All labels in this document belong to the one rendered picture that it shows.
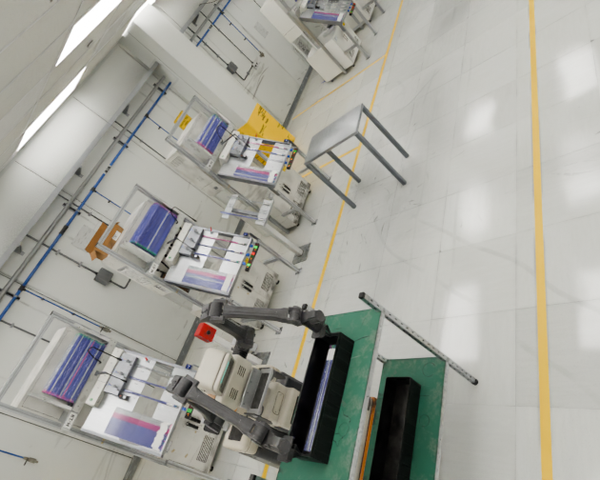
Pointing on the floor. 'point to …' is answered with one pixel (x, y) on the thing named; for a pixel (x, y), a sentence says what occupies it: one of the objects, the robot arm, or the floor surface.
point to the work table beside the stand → (344, 128)
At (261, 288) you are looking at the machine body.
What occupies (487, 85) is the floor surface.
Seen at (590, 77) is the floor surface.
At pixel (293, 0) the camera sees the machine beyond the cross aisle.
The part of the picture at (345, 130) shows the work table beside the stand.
